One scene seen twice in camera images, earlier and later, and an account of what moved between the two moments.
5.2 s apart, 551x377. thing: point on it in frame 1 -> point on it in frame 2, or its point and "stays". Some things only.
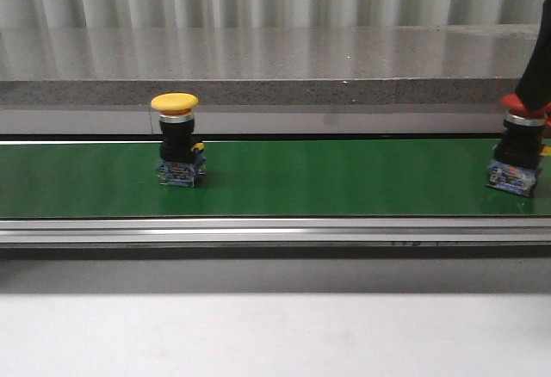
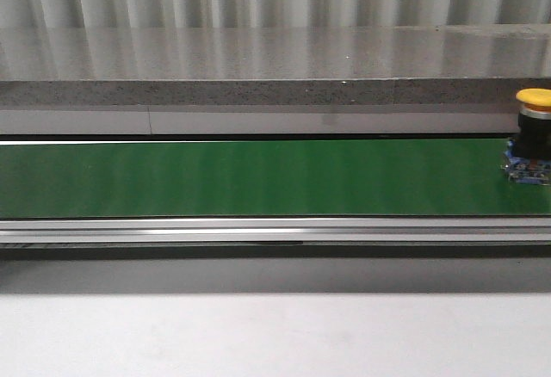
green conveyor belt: (279, 178) stays
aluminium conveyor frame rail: (238, 232) stays
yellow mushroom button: (182, 156) -> (528, 160)
